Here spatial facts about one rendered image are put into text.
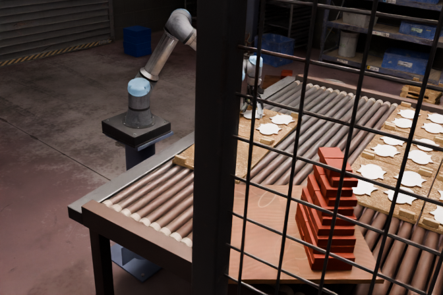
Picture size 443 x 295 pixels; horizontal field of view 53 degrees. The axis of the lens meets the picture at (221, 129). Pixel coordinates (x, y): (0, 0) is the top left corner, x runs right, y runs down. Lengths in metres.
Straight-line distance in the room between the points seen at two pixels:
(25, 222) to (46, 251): 0.38
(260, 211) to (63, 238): 1.87
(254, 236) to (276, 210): 0.17
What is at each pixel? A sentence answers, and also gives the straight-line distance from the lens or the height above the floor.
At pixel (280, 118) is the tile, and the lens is 2.57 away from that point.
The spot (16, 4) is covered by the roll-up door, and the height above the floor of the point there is 0.80.
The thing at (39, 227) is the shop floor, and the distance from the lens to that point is 3.35.
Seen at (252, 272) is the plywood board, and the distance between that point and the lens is 1.37.
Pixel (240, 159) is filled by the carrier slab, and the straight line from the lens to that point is 2.12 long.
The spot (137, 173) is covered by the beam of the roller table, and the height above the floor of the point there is 0.91.
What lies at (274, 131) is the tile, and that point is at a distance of 2.41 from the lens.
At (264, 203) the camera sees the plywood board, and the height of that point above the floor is 1.04.
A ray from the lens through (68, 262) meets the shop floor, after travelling 3.02.
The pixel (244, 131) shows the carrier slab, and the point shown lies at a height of 0.94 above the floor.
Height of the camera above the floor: 1.98
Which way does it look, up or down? 26 degrees down
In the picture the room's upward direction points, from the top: 3 degrees clockwise
